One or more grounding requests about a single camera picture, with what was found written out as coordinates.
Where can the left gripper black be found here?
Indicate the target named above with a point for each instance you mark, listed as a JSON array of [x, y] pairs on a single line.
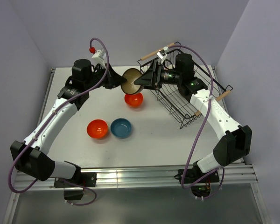
[[114, 80]]

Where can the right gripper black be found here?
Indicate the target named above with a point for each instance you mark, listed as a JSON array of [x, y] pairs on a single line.
[[154, 72]]

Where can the beige brown bowl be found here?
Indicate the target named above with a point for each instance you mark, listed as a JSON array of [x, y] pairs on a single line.
[[129, 87]]

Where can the orange bowl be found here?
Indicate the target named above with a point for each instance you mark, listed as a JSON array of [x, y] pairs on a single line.
[[97, 129], [134, 101]]

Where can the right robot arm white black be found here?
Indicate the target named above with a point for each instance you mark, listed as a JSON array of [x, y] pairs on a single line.
[[234, 139]]

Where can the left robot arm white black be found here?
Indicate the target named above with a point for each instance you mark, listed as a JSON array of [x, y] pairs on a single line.
[[31, 155]]

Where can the blue bowl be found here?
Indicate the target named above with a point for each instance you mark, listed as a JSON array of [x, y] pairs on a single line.
[[121, 128]]

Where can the black wire dish rack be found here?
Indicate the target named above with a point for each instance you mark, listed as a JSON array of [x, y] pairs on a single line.
[[176, 98]]

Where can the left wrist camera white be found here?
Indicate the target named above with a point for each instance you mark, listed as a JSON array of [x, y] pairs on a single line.
[[98, 56]]

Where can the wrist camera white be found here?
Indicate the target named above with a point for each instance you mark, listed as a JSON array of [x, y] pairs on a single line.
[[98, 56], [162, 54]]

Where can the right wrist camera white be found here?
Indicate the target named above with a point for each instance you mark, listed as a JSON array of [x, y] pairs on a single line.
[[162, 54]]

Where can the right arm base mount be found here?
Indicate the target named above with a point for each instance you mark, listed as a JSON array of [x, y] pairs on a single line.
[[204, 190]]

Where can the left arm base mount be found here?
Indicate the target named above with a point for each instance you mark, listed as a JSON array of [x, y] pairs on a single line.
[[75, 188]]

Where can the aluminium mounting rail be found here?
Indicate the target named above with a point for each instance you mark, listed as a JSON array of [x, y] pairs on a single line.
[[161, 176]]

